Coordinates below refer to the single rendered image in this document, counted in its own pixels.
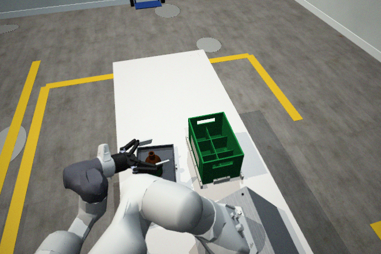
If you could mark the green crate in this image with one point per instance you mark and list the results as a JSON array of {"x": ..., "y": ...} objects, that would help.
[{"x": 215, "y": 147}]

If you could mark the brown bottle with green base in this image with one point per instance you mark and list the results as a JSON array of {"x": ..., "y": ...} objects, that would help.
[{"x": 153, "y": 159}]

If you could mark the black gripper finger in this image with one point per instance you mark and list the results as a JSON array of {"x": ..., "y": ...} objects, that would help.
[
  {"x": 135, "y": 143},
  {"x": 147, "y": 168}
]

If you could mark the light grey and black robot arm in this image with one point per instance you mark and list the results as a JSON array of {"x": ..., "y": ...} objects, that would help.
[{"x": 145, "y": 198}]

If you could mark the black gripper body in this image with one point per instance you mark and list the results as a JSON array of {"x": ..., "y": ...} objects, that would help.
[{"x": 123, "y": 162}]

